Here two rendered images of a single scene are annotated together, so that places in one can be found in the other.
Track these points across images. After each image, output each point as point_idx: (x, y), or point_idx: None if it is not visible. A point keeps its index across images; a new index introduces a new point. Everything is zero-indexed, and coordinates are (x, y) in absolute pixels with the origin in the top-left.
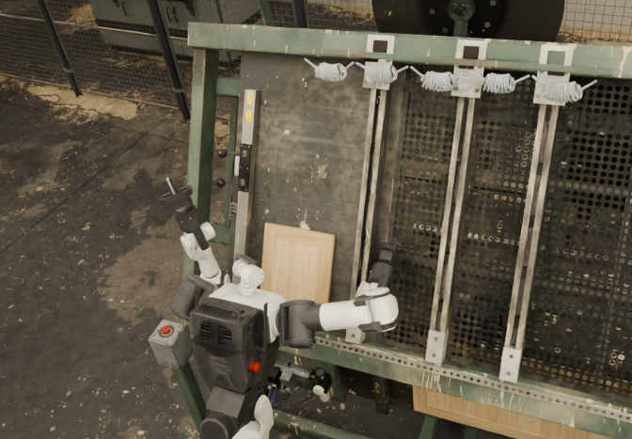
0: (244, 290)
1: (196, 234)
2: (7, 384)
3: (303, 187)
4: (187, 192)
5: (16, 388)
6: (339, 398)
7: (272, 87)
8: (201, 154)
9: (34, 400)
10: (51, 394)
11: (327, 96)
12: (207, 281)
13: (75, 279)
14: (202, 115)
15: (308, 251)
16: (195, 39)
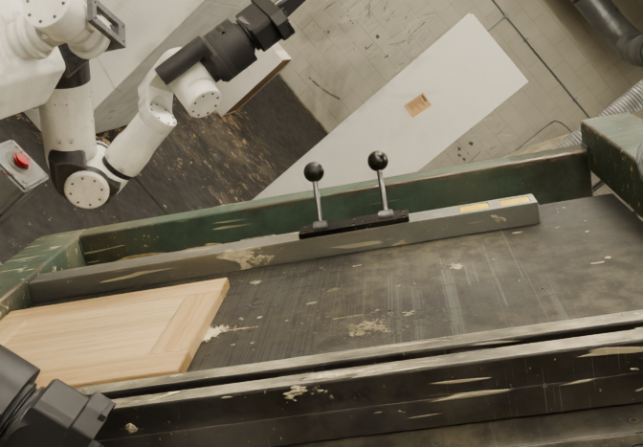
0: (21, 13)
1: (188, 42)
2: (36, 218)
3: (318, 311)
4: (278, 12)
5: (27, 222)
6: None
7: (556, 232)
8: (371, 192)
9: (1, 229)
10: (5, 247)
11: (588, 294)
12: (79, 59)
13: None
14: (452, 174)
15: (142, 342)
16: (600, 120)
